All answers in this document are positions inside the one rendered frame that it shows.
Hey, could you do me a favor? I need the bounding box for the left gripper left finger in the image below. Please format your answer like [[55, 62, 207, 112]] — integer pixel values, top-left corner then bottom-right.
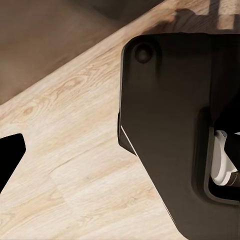
[[0, 133, 26, 193]]

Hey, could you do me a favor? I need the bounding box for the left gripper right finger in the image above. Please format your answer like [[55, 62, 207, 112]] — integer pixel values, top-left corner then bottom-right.
[[224, 133, 240, 173]]

